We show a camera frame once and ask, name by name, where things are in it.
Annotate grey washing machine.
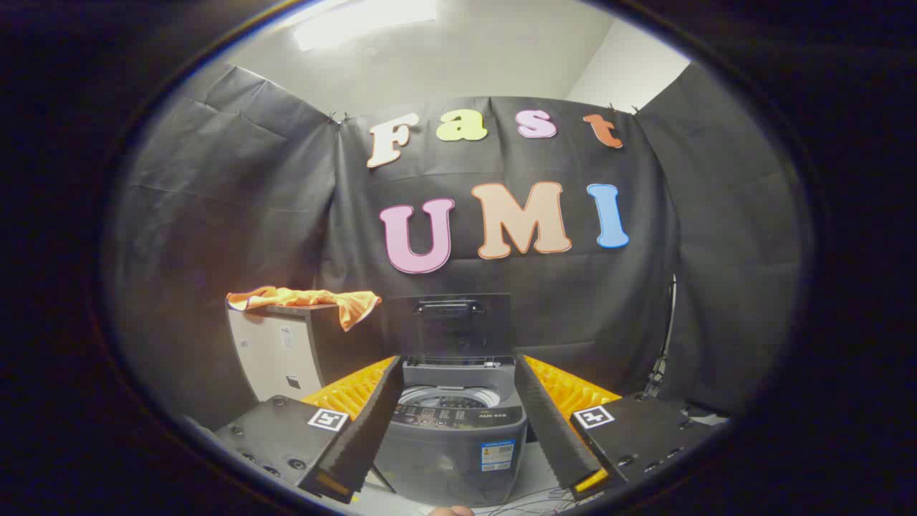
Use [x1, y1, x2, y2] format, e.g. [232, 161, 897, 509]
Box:
[373, 356, 529, 507]

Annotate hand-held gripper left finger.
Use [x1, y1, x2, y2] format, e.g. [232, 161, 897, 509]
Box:
[215, 356, 404, 504]

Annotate black stand with cables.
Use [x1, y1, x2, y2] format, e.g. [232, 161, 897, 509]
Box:
[643, 274, 678, 399]

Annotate grey and white cabinet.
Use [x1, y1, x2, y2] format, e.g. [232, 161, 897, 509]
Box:
[226, 301, 388, 403]

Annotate orange cloth garment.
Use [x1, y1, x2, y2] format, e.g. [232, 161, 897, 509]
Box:
[227, 286, 382, 332]

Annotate thin tangled cables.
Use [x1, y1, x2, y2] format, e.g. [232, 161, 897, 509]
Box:
[493, 486, 597, 516]

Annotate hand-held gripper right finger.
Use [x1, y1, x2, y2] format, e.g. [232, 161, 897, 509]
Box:
[514, 355, 726, 502]

